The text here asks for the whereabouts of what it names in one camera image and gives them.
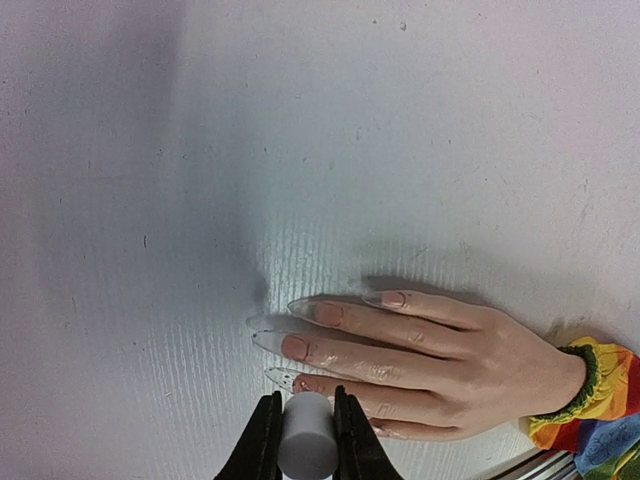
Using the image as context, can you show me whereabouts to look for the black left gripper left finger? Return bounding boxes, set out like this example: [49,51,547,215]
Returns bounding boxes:
[214,391,283,480]

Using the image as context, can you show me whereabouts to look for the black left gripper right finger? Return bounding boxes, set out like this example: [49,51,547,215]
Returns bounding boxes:
[333,385,403,480]

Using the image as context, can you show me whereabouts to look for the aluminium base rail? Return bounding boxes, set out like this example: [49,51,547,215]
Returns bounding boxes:
[473,450,581,480]

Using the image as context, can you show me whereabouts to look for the white nail polish cap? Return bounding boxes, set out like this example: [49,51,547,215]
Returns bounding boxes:
[278,392,339,480]

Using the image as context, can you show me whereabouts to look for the rainbow coloured sleeve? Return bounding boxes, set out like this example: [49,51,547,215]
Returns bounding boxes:
[528,337,639,479]

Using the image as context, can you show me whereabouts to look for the mannequin hand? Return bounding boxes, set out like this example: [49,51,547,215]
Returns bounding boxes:
[252,290,587,441]

